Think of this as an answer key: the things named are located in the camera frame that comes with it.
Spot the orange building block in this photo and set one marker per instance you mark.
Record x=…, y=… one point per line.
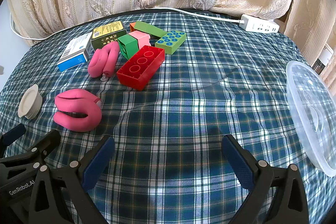
x=132, y=27

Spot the clear plastic bowl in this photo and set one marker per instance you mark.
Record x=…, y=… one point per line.
x=309, y=108

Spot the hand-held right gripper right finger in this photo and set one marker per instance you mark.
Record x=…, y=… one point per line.
x=236, y=161

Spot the red building block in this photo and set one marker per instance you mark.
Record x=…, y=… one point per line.
x=141, y=69

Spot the light green blue-dotted block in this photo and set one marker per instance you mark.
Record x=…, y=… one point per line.
x=170, y=41

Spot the white round lid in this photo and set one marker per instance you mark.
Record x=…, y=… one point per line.
x=29, y=102

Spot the long green building block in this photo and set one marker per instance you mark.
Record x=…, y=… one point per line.
x=148, y=27

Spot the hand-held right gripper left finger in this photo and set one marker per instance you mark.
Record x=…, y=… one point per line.
x=97, y=161

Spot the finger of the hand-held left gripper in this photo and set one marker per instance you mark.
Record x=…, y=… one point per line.
x=39, y=149
x=14, y=133

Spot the blue and white box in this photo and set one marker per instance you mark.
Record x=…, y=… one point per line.
x=74, y=50

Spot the pink building block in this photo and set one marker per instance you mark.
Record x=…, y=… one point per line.
x=140, y=37

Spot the blue plaid tablecloth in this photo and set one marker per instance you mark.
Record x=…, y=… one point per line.
x=183, y=108

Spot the green square building block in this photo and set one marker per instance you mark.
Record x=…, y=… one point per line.
x=128, y=47

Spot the white power strip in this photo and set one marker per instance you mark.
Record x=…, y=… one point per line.
x=260, y=26

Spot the dark green yellow-label box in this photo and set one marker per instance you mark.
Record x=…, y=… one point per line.
x=107, y=35

